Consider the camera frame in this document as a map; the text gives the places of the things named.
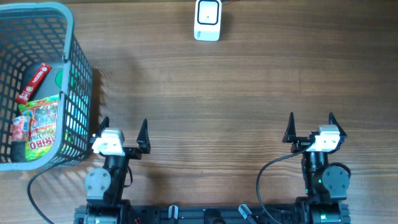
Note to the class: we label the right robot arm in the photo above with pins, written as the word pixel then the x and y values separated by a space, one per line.
pixel 326 183

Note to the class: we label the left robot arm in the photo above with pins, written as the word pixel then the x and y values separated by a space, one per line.
pixel 104 186

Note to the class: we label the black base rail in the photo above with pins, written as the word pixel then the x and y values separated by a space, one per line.
pixel 282 213

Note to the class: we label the green Haribo worms bag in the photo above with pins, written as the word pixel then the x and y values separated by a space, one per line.
pixel 43 114

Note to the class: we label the grey plastic shopping basket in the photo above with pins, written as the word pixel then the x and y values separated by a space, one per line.
pixel 44 32

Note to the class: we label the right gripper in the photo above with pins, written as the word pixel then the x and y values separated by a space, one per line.
pixel 301 143

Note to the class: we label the green lid jar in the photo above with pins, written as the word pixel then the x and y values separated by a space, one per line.
pixel 48 87

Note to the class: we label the red Nescafe stick sachet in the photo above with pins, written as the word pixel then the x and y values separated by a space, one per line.
pixel 25 95

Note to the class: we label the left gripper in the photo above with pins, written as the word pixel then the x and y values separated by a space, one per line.
pixel 142 140

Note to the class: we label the white barcode scanner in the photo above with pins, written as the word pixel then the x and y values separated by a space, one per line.
pixel 207 22

